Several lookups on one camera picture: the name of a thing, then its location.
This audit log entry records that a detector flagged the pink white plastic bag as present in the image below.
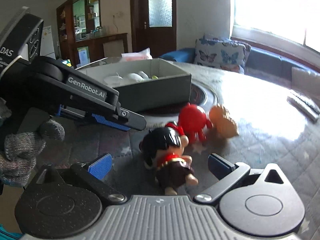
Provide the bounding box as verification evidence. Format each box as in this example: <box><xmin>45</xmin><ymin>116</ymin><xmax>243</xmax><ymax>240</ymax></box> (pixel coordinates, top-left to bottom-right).
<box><xmin>120</xmin><ymin>48</ymin><xmax>152</xmax><ymax>62</ymax></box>

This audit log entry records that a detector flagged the red round toy figure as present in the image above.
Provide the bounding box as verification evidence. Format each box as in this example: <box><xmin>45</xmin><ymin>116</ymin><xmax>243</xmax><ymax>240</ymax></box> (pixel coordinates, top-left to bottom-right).
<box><xmin>178</xmin><ymin>103</ymin><xmax>213</xmax><ymax>143</ymax></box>

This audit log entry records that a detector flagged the orange peanut toy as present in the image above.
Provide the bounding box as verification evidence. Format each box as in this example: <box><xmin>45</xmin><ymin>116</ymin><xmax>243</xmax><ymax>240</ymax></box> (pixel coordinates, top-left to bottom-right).
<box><xmin>209</xmin><ymin>104</ymin><xmax>239</xmax><ymax>139</ymax></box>

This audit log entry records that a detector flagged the grey remote control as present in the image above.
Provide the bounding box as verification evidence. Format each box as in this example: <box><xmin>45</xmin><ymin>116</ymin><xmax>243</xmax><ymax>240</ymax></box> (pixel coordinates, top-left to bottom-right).
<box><xmin>287</xmin><ymin>89</ymin><xmax>319</xmax><ymax>123</ymax></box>

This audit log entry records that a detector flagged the grey knitted gloved hand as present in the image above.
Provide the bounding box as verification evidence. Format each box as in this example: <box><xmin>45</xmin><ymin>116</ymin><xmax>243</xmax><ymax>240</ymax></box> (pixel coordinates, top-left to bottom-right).
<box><xmin>1</xmin><ymin>100</ymin><xmax>65</xmax><ymax>187</ymax></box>

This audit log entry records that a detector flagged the black-haired doll figurine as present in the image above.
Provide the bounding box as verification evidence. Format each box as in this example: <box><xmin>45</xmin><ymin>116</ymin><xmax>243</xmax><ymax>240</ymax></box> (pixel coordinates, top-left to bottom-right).
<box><xmin>139</xmin><ymin>121</ymin><xmax>199</xmax><ymax>195</ymax></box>

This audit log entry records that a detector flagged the blue sofa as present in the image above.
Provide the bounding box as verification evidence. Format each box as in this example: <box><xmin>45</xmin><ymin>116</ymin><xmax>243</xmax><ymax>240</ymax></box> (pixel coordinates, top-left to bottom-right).
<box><xmin>160</xmin><ymin>47</ymin><xmax>319</xmax><ymax>81</ymax></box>

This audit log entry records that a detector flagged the butterfly print cushion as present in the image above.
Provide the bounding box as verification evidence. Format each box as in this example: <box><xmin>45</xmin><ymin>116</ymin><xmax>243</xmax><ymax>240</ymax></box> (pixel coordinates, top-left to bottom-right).
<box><xmin>194</xmin><ymin>35</ymin><xmax>251</xmax><ymax>74</ymax></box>

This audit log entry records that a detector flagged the dark wooden cabinet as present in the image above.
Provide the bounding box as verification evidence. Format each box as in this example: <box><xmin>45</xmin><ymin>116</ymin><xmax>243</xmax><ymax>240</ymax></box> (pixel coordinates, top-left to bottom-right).
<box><xmin>56</xmin><ymin>0</ymin><xmax>129</xmax><ymax>68</ymax></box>

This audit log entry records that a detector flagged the window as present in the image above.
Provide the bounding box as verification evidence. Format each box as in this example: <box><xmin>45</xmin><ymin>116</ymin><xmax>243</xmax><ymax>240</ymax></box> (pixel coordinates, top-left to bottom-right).
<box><xmin>234</xmin><ymin>0</ymin><xmax>319</xmax><ymax>52</ymax></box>

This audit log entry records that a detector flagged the white refrigerator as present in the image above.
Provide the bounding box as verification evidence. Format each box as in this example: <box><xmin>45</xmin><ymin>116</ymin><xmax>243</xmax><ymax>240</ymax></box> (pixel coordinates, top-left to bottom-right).
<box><xmin>40</xmin><ymin>26</ymin><xmax>56</xmax><ymax>59</ymax></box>

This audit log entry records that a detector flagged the white plush toy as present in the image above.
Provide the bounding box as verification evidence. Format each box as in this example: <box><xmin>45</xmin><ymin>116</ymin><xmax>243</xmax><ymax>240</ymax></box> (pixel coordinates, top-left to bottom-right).
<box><xmin>103</xmin><ymin>71</ymin><xmax>150</xmax><ymax>87</ymax></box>

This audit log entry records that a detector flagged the grey cardboard box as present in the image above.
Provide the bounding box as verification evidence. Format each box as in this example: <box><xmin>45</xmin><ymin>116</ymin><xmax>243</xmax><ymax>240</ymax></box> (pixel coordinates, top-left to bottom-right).
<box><xmin>78</xmin><ymin>59</ymin><xmax>191</xmax><ymax>112</ymax></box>

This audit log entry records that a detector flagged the dark wooden door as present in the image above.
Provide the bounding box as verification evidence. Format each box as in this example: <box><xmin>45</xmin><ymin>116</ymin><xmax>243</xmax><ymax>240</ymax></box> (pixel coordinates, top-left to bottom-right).
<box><xmin>130</xmin><ymin>0</ymin><xmax>177</xmax><ymax>57</ymax></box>

